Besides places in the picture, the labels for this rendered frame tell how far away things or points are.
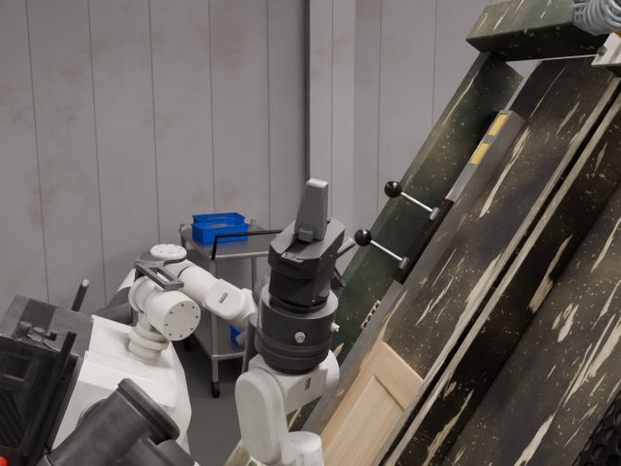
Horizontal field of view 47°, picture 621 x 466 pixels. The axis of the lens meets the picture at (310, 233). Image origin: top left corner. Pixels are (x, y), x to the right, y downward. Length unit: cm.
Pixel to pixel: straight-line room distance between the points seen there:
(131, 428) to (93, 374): 15
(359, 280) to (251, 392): 91
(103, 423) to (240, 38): 436
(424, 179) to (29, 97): 390
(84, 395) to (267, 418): 31
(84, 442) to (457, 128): 115
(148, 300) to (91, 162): 412
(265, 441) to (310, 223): 26
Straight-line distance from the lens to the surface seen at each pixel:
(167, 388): 105
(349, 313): 172
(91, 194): 523
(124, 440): 91
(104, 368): 104
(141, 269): 113
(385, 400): 138
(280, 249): 72
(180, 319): 108
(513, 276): 114
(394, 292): 149
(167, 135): 512
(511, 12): 168
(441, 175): 173
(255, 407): 83
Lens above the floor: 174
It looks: 11 degrees down
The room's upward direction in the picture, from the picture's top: straight up
